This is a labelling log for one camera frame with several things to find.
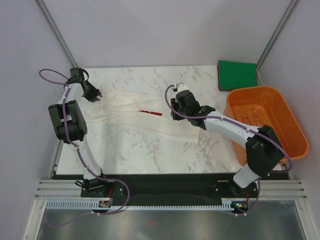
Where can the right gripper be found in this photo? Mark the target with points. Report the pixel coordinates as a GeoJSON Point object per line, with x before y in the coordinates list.
{"type": "Point", "coordinates": [174, 103]}

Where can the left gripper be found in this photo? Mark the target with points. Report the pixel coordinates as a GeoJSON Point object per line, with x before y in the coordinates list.
{"type": "Point", "coordinates": [95, 93]}

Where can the white coca-cola t-shirt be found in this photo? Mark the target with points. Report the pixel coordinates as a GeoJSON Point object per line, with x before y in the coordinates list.
{"type": "Point", "coordinates": [139, 112]}

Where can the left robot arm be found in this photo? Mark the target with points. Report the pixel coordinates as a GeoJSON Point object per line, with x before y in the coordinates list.
{"type": "Point", "coordinates": [70, 127]}

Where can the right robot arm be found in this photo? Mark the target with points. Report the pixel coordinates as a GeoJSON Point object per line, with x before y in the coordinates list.
{"type": "Point", "coordinates": [262, 146]}

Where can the folded red t-shirt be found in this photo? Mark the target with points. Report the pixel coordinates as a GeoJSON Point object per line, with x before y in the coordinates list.
{"type": "Point", "coordinates": [218, 76]}

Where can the folded green t-shirt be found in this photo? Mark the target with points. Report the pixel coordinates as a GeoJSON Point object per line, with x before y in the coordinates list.
{"type": "Point", "coordinates": [237, 75]}

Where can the orange plastic basket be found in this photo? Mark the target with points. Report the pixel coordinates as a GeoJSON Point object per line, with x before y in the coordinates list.
{"type": "Point", "coordinates": [265, 105]}

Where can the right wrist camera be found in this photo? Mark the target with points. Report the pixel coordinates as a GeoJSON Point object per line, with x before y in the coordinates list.
{"type": "Point", "coordinates": [183, 95]}

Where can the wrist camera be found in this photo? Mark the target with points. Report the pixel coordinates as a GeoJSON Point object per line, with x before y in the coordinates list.
{"type": "Point", "coordinates": [183, 95]}
{"type": "Point", "coordinates": [79, 74]}

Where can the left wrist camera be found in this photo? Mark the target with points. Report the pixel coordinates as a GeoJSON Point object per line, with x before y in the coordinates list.
{"type": "Point", "coordinates": [79, 74]}

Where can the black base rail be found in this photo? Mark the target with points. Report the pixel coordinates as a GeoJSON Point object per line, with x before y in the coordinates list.
{"type": "Point", "coordinates": [193, 189]}

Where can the left aluminium frame post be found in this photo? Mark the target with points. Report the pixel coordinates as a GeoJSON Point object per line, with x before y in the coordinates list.
{"type": "Point", "coordinates": [56, 32]}

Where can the aluminium frame post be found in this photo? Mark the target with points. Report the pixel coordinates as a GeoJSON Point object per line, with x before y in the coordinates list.
{"type": "Point", "coordinates": [56, 32]}
{"type": "Point", "coordinates": [277, 31]}

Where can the white slotted cable duct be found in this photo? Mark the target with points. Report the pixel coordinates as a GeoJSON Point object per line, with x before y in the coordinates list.
{"type": "Point", "coordinates": [99, 205]}

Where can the right aluminium frame post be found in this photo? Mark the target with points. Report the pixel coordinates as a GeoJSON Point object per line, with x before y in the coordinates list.
{"type": "Point", "coordinates": [277, 31]}

